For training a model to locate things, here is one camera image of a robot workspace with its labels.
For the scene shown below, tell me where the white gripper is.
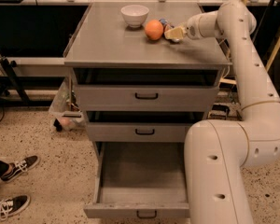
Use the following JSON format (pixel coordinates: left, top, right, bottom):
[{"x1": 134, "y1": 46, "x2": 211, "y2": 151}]
[{"x1": 164, "y1": 16, "x2": 203, "y2": 40}]

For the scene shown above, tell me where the blue silver redbull can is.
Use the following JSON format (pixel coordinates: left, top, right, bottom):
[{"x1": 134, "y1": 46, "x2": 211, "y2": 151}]
[{"x1": 159, "y1": 19, "x2": 181, "y2": 43}]

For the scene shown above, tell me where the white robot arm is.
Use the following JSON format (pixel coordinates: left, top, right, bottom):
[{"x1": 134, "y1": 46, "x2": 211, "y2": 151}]
[{"x1": 165, "y1": 0, "x2": 280, "y2": 224}]

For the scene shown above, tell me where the grey drawer cabinet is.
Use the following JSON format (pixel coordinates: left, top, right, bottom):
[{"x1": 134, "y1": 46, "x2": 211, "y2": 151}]
[{"x1": 63, "y1": 2, "x2": 231, "y2": 161}]

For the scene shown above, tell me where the grey top drawer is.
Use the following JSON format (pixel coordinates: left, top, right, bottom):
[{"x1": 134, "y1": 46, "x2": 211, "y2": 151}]
[{"x1": 74, "y1": 68, "x2": 219, "y2": 112}]

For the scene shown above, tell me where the grey drawer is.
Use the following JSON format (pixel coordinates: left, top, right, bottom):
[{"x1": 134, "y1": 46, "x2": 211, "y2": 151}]
[
  {"x1": 74, "y1": 68, "x2": 219, "y2": 112},
  {"x1": 86, "y1": 111, "x2": 205, "y2": 142},
  {"x1": 84, "y1": 142, "x2": 189, "y2": 219}
]

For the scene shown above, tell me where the grey middle drawer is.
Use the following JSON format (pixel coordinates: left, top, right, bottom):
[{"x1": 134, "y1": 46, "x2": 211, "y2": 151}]
[{"x1": 86, "y1": 111, "x2": 205, "y2": 142}]

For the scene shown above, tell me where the grey bottom drawer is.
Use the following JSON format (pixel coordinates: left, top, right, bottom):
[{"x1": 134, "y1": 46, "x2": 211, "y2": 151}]
[{"x1": 84, "y1": 142, "x2": 189, "y2": 219}]

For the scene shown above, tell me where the orange fruit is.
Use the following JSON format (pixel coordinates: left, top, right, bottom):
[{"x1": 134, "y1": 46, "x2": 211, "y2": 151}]
[{"x1": 145, "y1": 20, "x2": 163, "y2": 41}]

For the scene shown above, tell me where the white ceramic bowl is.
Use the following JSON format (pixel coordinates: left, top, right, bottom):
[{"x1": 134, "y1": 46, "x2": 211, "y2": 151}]
[{"x1": 120, "y1": 5, "x2": 149, "y2": 28}]

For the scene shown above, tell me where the clear plastic bin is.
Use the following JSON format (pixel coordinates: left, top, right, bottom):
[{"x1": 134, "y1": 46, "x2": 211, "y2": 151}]
[{"x1": 49, "y1": 78, "x2": 85, "y2": 131}]

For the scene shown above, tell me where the black metal stand leg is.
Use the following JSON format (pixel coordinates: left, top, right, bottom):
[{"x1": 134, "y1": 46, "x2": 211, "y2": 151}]
[{"x1": 0, "y1": 54, "x2": 30, "y2": 105}]

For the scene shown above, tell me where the black white sneaker upper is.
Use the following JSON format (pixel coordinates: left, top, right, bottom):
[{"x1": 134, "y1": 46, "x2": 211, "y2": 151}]
[{"x1": 0, "y1": 155, "x2": 40, "y2": 183}]

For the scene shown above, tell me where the black white sneaker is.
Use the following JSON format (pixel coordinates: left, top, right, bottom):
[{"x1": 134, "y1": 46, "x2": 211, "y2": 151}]
[
  {"x1": 0, "y1": 195, "x2": 31, "y2": 221},
  {"x1": 0, "y1": 155, "x2": 40, "y2": 183}
]

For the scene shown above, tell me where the black white sneaker lower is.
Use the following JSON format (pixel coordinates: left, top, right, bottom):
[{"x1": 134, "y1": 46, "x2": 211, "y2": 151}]
[{"x1": 0, "y1": 195, "x2": 31, "y2": 221}]

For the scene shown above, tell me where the wooden easel frame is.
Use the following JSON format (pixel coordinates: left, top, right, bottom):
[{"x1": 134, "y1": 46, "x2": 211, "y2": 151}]
[{"x1": 246, "y1": 0, "x2": 280, "y2": 90}]

